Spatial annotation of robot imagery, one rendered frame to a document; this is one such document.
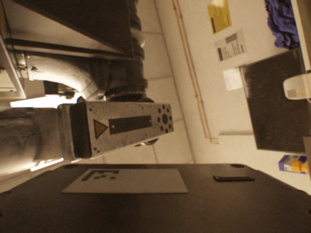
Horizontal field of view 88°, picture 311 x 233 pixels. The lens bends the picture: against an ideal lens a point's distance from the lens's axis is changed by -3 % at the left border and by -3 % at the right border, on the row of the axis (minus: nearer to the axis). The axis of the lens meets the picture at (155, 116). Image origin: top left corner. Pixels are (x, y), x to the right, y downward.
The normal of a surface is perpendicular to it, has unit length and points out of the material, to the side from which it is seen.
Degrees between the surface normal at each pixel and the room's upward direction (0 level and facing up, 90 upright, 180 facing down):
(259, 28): 90
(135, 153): 180
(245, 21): 90
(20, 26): 90
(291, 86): 73
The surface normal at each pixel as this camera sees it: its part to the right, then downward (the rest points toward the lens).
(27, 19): 0.11, 0.99
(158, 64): 0.57, -0.09
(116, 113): 0.84, -0.11
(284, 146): -0.82, 0.25
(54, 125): -0.12, 0.00
